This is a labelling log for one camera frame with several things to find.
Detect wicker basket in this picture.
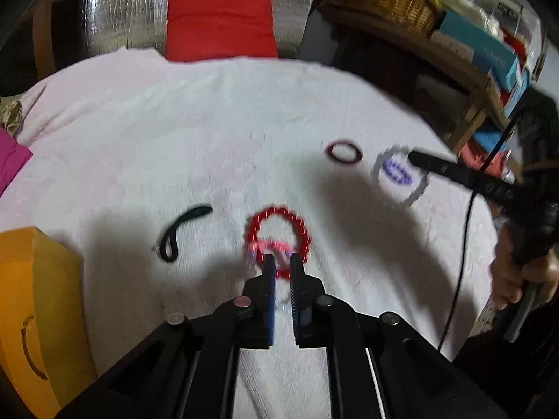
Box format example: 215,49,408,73
327,0,442,36

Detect wooden shelf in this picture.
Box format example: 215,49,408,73
319,4,516,153

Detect orange box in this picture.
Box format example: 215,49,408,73
0,226,97,419

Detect pink bracelet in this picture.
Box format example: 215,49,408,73
249,240,294,280

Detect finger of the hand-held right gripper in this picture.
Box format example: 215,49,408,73
407,150,517,205

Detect white beaded bracelet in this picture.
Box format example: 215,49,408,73
371,146,431,208

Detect red cushion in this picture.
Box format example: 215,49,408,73
165,0,279,62

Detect person's right hand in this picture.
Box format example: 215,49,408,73
491,222,559,311

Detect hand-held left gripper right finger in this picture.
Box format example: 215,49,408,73
289,252,509,419

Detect black hair tie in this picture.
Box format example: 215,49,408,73
154,205,214,263

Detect teal cardboard box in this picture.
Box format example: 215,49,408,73
439,11,520,88

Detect maroon woven bracelet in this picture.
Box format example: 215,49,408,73
325,140,363,166

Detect floral cloth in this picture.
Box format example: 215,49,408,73
0,100,22,134

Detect red cloth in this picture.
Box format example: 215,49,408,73
460,140,516,179

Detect magenta pillow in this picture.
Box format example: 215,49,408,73
0,128,33,197

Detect white blanket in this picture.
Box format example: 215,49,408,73
0,48,503,419

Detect purple beaded bracelet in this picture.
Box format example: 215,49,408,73
382,159,413,186

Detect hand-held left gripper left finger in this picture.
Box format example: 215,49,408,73
57,253,278,419

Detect silver foil mat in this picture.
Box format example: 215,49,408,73
81,0,326,59

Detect red beaded bracelet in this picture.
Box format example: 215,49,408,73
242,205,312,267

